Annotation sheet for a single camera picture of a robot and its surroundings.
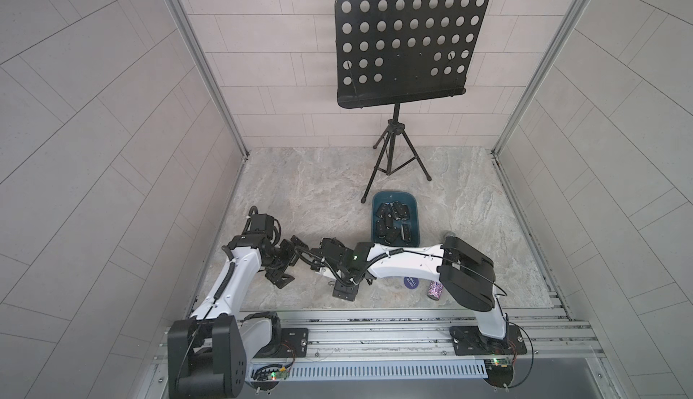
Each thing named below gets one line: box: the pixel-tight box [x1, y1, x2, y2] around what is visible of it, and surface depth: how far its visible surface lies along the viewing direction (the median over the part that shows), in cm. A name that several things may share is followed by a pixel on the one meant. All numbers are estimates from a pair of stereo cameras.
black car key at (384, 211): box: [375, 202, 394, 222], surface depth 98 cm
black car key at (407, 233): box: [402, 223, 412, 243], surface depth 93 cm
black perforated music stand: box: [336, 0, 489, 205], surface depth 68 cm
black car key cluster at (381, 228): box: [376, 219, 387, 239], surface depth 94 cm
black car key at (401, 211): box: [391, 200, 411, 222], surface depth 96 cm
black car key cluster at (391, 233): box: [384, 225, 400, 244], surface depth 93 cm
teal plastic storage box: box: [371, 190, 421, 248], surface depth 96 cm
